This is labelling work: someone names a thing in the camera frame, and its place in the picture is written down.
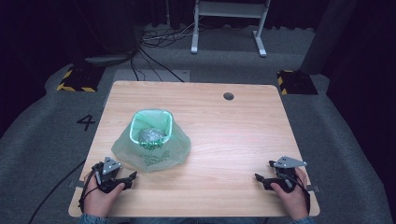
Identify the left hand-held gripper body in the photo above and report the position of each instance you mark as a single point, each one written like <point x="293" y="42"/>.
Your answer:
<point x="107" y="166"/>

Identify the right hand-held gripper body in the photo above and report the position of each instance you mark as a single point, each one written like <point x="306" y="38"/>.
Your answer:
<point x="285" y="171"/>

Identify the person's right hand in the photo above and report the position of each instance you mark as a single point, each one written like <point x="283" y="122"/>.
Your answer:
<point x="292" y="200"/>

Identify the person's left hand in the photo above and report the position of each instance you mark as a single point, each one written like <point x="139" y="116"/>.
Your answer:
<point x="99" y="199"/>

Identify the green bin with bag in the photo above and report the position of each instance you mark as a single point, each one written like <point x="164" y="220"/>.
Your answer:
<point x="146" y="149"/>

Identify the crumpled grey paper ball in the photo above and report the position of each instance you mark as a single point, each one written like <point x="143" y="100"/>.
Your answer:
<point x="151" y="135"/>

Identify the black yellow striped base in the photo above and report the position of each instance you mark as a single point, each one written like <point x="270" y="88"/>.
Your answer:
<point x="295" y="82"/>
<point x="81" y="79"/>

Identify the dark equipment stand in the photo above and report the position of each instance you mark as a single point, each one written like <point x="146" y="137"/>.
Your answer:
<point x="106" y="37"/>

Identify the grey column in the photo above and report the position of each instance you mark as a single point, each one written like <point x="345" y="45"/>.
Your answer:
<point x="328" y="34"/>

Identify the white metal stand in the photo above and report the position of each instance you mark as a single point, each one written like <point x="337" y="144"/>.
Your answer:
<point x="229" y="9"/>

